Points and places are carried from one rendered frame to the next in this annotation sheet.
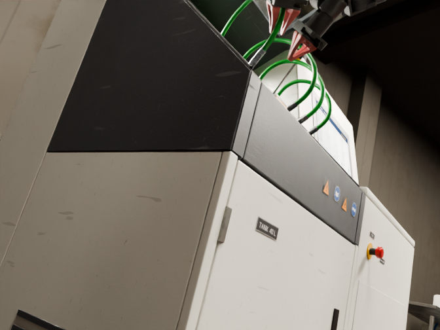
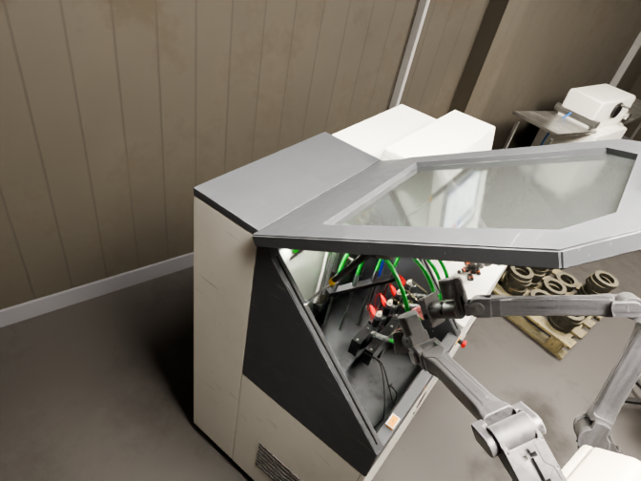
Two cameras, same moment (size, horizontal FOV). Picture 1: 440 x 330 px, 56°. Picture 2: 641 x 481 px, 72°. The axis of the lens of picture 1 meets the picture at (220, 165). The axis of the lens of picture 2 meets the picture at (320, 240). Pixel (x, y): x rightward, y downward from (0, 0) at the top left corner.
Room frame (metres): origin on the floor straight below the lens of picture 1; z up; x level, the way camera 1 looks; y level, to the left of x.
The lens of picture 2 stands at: (0.02, 0.44, 2.30)
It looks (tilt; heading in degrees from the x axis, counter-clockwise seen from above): 38 degrees down; 350
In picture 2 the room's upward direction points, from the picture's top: 13 degrees clockwise
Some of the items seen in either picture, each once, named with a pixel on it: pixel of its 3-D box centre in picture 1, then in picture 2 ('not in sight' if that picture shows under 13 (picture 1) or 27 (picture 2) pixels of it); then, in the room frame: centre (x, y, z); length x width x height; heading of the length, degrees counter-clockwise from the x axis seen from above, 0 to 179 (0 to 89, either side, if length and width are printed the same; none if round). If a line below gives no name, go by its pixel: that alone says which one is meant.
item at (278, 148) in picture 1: (309, 179); (413, 392); (0.95, -0.22, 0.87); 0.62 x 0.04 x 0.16; 141
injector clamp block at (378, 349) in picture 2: not in sight; (380, 333); (1.19, -0.11, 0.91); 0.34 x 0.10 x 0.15; 141
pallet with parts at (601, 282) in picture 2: not in sight; (531, 271); (2.55, -1.74, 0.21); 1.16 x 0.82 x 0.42; 36
